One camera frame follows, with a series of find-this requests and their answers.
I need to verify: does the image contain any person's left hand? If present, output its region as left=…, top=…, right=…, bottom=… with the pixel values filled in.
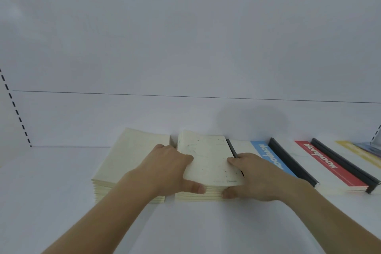
left=120, top=143, right=206, bottom=198

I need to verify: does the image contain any person's right hand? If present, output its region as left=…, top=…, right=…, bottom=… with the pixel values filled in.
left=221, top=152, right=312, bottom=203

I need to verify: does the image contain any plain cream notebook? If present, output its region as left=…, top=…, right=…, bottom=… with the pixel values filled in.
left=91, top=127, right=171, bottom=204

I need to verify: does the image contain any stack of cream notebooks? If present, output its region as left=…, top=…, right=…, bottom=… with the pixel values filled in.
left=175, top=130, right=244, bottom=202

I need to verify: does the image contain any star-print cream notebook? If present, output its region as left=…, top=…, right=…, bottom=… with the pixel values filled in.
left=177, top=130, right=244, bottom=188

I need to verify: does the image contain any red-striped white notebook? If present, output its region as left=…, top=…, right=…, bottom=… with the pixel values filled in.
left=269, top=137, right=369, bottom=195

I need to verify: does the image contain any yellow-striped white notebook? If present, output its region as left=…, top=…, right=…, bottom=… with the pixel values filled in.
left=311, top=138, right=381, bottom=194

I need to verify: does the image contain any person's right forearm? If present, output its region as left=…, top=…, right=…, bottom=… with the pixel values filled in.
left=283, top=181, right=381, bottom=254

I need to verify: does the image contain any person's left forearm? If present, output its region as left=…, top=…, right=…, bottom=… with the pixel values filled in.
left=41, top=175, right=161, bottom=254

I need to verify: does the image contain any white metal shelf board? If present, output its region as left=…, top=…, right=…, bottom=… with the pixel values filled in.
left=0, top=140, right=381, bottom=254

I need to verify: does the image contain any pink packets bundle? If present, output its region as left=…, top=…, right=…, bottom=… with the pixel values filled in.
left=354, top=142, right=381, bottom=158

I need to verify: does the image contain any white slotted shelf upright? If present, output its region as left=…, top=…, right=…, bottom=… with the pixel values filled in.
left=370, top=124, right=381, bottom=146
left=0, top=67, right=33, bottom=148

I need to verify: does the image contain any white shelf back panel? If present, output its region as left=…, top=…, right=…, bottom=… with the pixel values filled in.
left=0, top=0, right=381, bottom=150

